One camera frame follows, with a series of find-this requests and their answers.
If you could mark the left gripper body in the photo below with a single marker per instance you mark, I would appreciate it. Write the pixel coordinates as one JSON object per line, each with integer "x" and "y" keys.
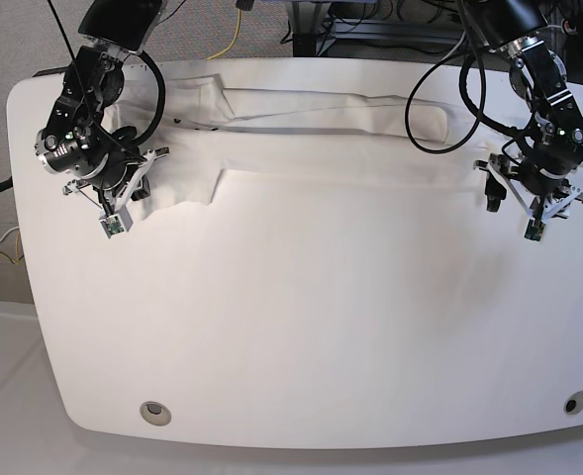
{"x": 542, "y": 195}

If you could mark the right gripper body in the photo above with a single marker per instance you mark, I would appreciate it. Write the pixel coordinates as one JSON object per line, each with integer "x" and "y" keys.
{"x": 110, "y": 184}

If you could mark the white printed T-shirt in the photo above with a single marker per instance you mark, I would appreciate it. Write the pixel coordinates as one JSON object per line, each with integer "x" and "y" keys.
{"x": 381, "y": 141}

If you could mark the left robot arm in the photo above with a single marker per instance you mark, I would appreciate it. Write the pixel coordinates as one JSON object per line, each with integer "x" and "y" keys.
{"x": 551, "y": 143}

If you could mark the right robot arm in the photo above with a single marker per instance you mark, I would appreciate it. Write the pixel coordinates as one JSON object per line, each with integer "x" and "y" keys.
{"x": 74, "y": 139}

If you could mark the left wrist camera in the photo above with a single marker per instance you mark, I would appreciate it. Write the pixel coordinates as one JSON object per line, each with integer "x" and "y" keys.
{"x": 534, "y": 230}

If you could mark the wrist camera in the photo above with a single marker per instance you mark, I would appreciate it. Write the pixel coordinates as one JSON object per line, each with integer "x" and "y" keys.
{"x": 115, "y": 224}
{"x": 534, "y": 230}

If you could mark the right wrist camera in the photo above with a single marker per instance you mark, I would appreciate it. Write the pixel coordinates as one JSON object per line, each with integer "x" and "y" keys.
{"x": 115, "y": 224}

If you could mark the right table cable grommet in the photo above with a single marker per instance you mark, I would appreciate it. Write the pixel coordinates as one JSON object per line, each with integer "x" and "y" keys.
{"x": 574, "y": 404}

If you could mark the table cable grommet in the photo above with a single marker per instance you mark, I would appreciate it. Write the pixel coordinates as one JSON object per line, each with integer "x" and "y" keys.
{"x": 574, "y": 404}
{"x": 155, "y": 414}

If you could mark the left table cable grommet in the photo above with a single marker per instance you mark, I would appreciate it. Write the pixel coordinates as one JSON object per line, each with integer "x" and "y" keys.
{"x": 155, "y": 414}

